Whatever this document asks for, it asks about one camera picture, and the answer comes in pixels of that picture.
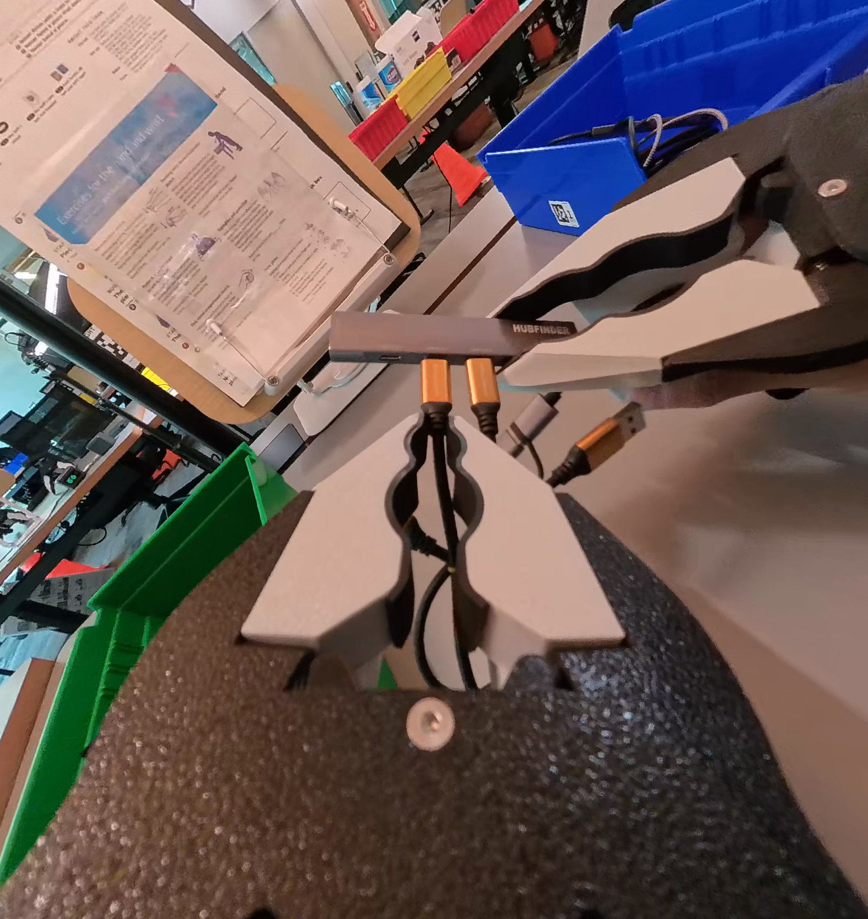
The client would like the light grey desk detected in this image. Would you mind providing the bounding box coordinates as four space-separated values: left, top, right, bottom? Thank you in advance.
0 161 868 919

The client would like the green plastic bin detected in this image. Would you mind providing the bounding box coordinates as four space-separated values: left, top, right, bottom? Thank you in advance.
0 441 298 913

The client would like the grey usb hub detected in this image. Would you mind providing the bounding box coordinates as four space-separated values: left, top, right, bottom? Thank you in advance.
328 310 586 481

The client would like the person's right hand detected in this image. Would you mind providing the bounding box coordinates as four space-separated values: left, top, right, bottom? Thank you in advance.
613 384 676 412

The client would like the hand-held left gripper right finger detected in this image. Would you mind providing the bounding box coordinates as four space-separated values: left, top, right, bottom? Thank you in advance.
437 413 627 690

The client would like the orange-plug cable yellow tie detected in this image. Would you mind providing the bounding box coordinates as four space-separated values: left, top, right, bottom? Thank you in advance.
387 358 481 692

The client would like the red plastic bin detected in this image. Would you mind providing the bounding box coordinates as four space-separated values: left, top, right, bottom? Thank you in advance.
348 93 409 162
444 0 521 62

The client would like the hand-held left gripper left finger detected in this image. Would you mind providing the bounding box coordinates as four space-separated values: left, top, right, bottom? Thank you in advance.
240 413 435 690

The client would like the white instruction sheet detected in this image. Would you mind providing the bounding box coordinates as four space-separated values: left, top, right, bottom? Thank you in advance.
0 0 413 248

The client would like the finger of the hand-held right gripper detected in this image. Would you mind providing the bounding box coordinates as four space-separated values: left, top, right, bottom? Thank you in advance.
497 258 824 397
493 157 761 323

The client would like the blue plastic bin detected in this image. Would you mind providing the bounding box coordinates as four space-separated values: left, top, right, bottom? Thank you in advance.
477 0 868 236

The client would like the long wooden desk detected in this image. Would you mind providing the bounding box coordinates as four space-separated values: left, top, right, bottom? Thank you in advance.
348 0 621 231

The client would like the blue-header exercise sheet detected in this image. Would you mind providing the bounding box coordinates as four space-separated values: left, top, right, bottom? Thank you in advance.
13 68 399 403

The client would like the wooden book stand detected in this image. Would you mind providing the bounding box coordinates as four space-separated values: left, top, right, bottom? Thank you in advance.
66 0 422 437

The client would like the orange traffic cone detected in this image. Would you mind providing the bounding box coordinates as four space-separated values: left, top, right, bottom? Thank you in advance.
432 142 488 205

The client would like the black metal pole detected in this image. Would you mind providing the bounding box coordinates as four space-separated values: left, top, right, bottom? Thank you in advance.
0 262 255 453

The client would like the yellow plastic bin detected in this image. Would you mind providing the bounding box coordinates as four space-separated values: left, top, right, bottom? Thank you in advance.
394 46 452 119

